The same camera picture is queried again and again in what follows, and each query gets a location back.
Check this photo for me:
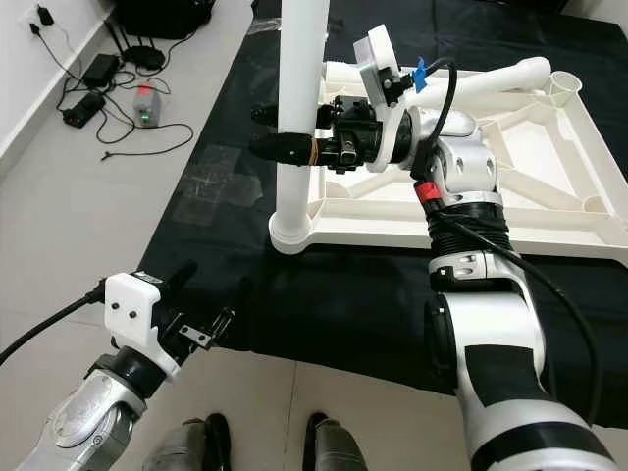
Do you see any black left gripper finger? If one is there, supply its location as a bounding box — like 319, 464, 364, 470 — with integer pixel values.
211, 278, 254, 346
162, 260, 200, 295

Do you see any clear tape patch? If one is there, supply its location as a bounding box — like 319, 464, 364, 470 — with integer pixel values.
177, 147, 261, 229

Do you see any clear plastic wrapper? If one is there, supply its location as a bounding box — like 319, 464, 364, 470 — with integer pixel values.
245, 18, 284, 35

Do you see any black cloth cover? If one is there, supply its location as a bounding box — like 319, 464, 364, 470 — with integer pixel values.
128, 0, 628, 408

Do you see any grey small charger box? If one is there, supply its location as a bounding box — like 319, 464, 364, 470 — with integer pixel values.
132, 83, 163, 129

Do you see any grey robot right foot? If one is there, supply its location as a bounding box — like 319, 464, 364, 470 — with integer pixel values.
304, 412, 374, 471

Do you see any black power adapter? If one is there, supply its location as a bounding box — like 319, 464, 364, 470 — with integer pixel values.
80, 54, 121, 87

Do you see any black power strip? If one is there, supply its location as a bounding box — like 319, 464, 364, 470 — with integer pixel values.
62, 91, 107, 129

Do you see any white plastic table top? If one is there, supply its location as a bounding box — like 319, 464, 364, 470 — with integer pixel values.
270, 59, 628, 258

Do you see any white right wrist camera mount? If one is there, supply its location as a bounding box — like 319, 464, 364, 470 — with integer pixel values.
353, 25, 413, 176

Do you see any blue cable plug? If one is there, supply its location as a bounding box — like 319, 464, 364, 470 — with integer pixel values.
412, 57, 429, 94

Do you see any red cable clip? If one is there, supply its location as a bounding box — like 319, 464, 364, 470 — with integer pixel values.
414, 180, 445, 204

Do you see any black floor cable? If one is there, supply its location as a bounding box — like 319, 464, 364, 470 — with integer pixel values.
39, 20, 195, 163

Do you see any white wall socket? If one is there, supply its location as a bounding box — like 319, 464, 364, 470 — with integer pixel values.
31, 5, 58, 35

